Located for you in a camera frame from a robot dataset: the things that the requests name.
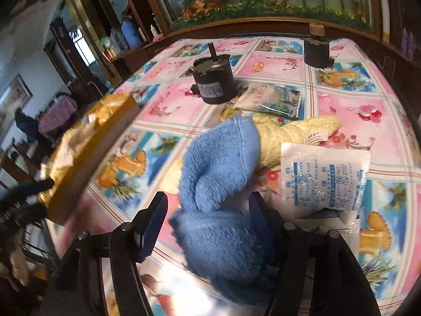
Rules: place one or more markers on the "wooden chair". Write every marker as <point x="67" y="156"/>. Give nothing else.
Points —
<point x="13" y="164"/>

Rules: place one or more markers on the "black motor with tan cap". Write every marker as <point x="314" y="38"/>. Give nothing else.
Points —
<point x="315" y="52"/>

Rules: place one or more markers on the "white packet with blue print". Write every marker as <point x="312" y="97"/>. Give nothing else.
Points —
<point x="322" y="177"/>

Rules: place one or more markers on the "flower-print glass panel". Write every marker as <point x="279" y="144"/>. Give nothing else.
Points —
<point x="263" y="0"/>

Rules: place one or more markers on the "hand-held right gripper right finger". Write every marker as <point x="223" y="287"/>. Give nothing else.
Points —
<point x="259" y="217"/>

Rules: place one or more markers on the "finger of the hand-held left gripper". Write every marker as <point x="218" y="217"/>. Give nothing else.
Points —
<point x="29" y="187"/>
<point x="23" y="212"/>

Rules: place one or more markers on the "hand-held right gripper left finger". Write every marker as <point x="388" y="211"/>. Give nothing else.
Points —
<point x="154" y="223"/>

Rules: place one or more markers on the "yellow towel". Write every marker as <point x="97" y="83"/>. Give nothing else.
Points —
<point x="283" y="135"/>

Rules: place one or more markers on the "table with purple cloth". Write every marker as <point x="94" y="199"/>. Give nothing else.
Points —
<point x="57" y="115"/>

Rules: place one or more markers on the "framed wall painting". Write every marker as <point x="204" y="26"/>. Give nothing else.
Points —
<point x="13" y="98"/>

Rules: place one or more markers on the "green plastic bag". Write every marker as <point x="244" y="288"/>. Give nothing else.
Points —
<point x="105" y="42"/>

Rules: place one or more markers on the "green printed packet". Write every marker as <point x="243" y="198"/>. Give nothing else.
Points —
<point x="273" y="100"/>

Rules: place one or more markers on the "black motor with label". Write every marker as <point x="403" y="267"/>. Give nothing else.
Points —
<point x="213" y="82"/>

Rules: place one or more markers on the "fruit-print tablecloth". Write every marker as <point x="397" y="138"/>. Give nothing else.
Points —
<point x="361" y="131"/>

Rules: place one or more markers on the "yellow cardboard box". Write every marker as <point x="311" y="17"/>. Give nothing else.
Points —
<point x="92" y="158"/>

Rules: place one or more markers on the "blue towel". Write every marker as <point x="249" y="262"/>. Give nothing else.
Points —
<point x="217" y="171"/>

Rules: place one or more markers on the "blue thermos jug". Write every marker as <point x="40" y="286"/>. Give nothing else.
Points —
<point x="131" y="34"/>

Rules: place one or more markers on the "dark wooden door frame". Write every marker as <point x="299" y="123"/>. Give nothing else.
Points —
<point x="65" y="62"/>

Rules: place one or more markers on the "clear plastic bottle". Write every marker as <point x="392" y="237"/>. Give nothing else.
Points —
<point x="117" y="39"/>

